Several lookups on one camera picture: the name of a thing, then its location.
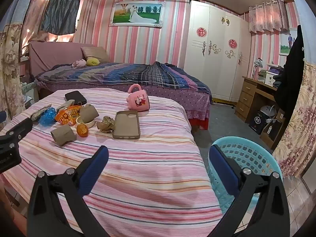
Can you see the silver desk lamp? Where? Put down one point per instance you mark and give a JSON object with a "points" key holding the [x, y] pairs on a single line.
{"points": [[258, 64]]}

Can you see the pink plush toy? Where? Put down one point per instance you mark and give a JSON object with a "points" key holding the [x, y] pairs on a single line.
{"points": [[78, 63]]}

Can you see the beige phone case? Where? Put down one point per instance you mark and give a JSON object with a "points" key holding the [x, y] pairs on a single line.
{"points": [[126, 126]]}

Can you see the white box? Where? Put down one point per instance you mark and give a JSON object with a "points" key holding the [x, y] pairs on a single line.
{"points": [[267, 77]]}

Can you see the orange plastic lid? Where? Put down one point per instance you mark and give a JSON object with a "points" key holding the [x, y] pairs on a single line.
{"points": [[82, 129]]}

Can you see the small framed wall photo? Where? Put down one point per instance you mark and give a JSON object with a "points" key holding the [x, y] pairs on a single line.
{"points": [[285, 42]]}

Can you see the orange snack packet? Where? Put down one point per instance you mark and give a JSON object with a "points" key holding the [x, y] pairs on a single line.
{"points": [[66, 115]]}

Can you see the bed with plaid blanket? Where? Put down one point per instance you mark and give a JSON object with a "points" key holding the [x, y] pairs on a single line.
{"points": [[177, 96]]}

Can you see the beige pillow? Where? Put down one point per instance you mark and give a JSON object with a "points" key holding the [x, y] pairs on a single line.
{"points": [[95, 53]]}

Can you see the crumpled brown paper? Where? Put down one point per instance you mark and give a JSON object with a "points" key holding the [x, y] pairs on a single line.
{"points": [[106, 124]]}

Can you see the black printed box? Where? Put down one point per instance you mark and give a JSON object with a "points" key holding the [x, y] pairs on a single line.
{"points": [[258, 122]]}

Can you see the wooden desk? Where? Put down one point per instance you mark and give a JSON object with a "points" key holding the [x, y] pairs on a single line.
{"points": [[246, 96]]}

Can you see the purple box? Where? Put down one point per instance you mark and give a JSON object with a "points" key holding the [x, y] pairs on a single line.
{"points": [[274, 68]]}

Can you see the pink window valance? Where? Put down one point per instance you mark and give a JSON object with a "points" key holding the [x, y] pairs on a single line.
{"points": [[267, 17]]}

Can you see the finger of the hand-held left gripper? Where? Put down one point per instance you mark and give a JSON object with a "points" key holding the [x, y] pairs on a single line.
{"points": [[2, 117], [21, 128]]}

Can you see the brown cardboard box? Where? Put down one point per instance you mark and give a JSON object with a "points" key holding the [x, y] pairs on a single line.
{"points": [[272, 133]]}

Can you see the pink cartoon mug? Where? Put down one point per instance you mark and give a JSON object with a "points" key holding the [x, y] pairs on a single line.
{"points": [[138, 100]]}

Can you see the light blue plastic basket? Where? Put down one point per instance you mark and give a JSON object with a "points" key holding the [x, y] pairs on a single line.
{"points": [[256, 158]]}

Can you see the grey hanging cloth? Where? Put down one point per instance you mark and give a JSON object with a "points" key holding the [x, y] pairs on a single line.
{"points": [[61, 7]]}

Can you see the large framed wall poster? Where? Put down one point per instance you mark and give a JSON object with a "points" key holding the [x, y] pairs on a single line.
{"points": [[137, 13]]}

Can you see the blue plastic bag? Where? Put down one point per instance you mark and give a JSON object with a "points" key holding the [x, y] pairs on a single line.
{"points": [[48, 116]]}

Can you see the white wardrobe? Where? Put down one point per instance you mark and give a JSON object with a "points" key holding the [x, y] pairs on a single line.
{"points": [[217, 74]]}

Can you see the beige paper wrapper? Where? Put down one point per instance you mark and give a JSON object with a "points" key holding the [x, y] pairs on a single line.
{"points": [[65, 104]]}

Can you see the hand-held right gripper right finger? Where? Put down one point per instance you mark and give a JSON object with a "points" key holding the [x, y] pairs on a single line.
{"points": [[223, 169]]}

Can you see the mauve headboard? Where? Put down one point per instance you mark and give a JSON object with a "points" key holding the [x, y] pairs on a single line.
{"points": [[54, 54]]}

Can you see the red round paper decal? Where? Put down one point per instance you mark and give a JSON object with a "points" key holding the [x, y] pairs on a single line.
{"points": [[201, 32], [232, 43]]}

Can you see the black phone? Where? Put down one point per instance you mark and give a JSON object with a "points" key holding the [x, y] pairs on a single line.
{"points": [[75, 97]]}

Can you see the floral curtain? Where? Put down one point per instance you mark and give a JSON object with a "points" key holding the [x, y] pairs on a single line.
{"points": [[11, 61], [298, 133]]}

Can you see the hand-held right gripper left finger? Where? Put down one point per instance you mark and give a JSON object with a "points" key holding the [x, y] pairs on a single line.
{"points": [[95, 167]]}

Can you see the pink striped bed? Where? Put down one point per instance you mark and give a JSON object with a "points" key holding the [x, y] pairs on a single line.
{"points": [[148, 172]]}

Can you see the blue plaid blanket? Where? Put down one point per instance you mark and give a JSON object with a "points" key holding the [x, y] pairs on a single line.
{"points": [[128, 75]]}

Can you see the bedside table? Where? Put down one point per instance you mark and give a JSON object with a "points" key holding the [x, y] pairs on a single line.
{"points": [[28, 91]]}

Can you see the yellow plush toy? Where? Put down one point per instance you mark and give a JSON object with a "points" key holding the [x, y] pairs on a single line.
{"points": [[92, 61]]}

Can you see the black hanging garment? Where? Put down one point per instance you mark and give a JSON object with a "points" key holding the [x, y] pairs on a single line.
{"points": [[290, 84]]}

